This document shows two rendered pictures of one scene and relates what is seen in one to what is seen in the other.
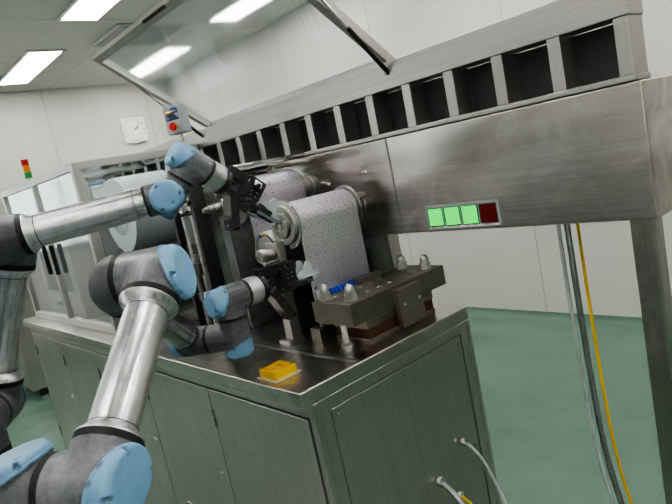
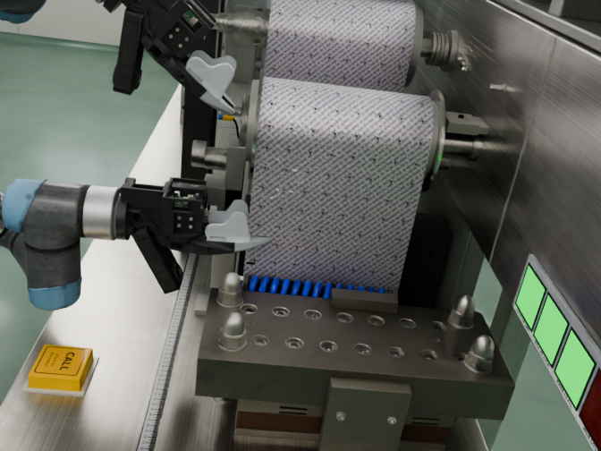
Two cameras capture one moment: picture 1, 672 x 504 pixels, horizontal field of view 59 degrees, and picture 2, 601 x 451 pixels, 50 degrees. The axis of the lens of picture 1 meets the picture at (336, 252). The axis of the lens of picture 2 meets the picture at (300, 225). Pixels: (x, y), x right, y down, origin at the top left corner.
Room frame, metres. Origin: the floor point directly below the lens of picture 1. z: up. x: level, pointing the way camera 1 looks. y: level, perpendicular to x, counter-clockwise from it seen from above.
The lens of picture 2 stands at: (1.05, -0.45, 1.54)
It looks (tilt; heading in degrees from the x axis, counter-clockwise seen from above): 27 degrees down; 35
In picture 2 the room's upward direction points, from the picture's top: 8 degrees clockwise
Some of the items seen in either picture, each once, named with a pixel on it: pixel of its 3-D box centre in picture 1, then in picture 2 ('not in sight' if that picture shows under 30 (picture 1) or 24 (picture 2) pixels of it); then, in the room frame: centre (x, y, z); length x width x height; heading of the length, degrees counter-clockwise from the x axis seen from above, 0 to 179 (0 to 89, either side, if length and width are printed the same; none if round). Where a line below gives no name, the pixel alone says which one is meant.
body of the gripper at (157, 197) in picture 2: (275, 279); (164, 214); (1.61, 0.18, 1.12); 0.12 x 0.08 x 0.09; 130
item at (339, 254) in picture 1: (337, 259); (328, 234); (1.76, 0.00, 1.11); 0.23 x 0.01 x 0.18; 130
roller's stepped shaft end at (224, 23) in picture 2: (211, 209); (215, 21); (1.86, 0.36, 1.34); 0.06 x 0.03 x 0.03; 130
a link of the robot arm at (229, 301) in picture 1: (228, 300); (49, 209); (1.50, 0.30, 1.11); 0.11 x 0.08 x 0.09; 130
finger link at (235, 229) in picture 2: (308, 270); (238, 229); (1.66, 0.09, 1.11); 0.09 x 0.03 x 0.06; 129
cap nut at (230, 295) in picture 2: (324, 291); (231, 286); (1.62, 0.05, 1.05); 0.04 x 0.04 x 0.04
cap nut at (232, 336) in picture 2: (349, 291); (233, 328); (1.55, -0.01, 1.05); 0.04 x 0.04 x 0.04
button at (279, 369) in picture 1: (278, 370); (62, 367); (1.45, 0.21, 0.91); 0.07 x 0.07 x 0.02; 40
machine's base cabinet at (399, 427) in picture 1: (207, 415); not in sight; (2.48, 0.70, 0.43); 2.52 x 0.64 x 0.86; 40
